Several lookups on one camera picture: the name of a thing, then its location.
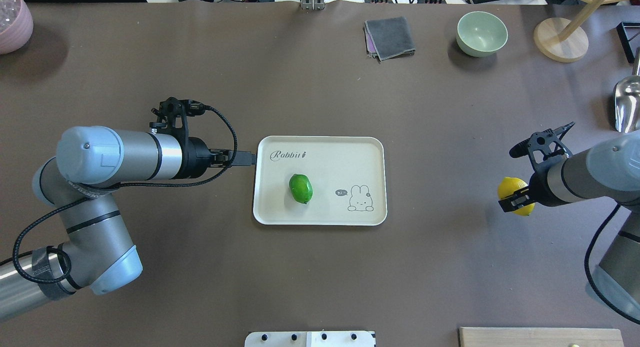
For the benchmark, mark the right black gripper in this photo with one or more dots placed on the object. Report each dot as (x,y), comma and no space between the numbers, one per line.
(537,192)

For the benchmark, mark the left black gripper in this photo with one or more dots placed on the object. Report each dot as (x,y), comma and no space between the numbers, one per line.
(197,157)

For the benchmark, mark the yellow whole lemon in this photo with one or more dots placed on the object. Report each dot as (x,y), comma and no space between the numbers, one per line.
(507,187)

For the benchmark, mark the green lime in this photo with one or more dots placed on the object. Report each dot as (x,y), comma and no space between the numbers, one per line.
(300,188)

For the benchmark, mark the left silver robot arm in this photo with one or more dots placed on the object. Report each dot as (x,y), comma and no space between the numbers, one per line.
(84,242)

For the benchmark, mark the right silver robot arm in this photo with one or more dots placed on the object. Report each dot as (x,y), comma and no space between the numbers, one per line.
(609,169)

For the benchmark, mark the cream rabbit print tray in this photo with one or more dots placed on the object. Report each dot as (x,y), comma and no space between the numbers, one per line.
(347,175)

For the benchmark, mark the metal scoop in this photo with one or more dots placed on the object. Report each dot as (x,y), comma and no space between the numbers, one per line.
(627,100)

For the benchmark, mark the bamboo cutting board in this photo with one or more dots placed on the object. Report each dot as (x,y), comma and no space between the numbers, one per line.
(540,337)

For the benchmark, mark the wooden mug tree stand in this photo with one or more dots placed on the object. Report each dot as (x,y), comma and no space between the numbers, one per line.
(563,40)

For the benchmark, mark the pale green bowl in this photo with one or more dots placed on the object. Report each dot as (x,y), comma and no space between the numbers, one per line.
(480,34)

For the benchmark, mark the grey folded cloth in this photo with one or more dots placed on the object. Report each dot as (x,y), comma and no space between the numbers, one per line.
(388,38)

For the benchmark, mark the pink ribbed bowl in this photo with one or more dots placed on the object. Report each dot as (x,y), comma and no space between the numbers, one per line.
(16,25)

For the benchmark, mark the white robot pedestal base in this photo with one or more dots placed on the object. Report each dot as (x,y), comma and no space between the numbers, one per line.
(321,338)

